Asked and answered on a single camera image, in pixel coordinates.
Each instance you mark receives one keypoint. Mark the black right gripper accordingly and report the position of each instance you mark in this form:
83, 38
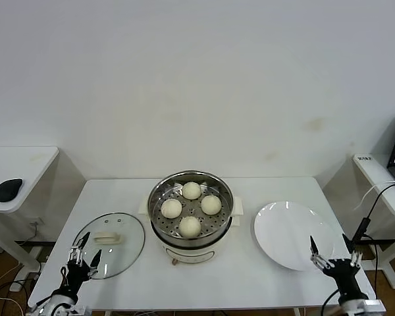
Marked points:
344, 273

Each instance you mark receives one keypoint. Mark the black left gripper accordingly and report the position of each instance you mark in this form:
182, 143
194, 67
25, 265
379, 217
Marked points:
75, 276

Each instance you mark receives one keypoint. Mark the white steamed baozi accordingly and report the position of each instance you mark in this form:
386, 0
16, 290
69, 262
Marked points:
191, 190
211, 204
190, 227
171, 208

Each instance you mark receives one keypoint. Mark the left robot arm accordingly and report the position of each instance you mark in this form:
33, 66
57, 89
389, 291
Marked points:
61, 298

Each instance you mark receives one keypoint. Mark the stainless steel steamer basket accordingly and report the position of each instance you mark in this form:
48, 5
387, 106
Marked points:
191, 209

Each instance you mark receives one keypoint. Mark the white round plate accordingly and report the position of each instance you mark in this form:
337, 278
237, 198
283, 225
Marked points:
283, 230

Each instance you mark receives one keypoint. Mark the white side desk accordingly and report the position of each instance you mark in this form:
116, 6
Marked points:
380, 184
19, 171

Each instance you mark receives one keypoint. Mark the cream electric cooking pot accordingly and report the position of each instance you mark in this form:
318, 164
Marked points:
191, 255

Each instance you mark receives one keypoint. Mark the black computer mouse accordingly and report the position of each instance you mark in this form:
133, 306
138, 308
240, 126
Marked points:
8, 190

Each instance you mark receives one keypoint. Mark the white wall socket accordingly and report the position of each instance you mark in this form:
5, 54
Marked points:
36, 222

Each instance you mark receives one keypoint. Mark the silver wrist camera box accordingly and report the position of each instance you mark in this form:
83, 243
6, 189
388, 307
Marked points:
372, 307

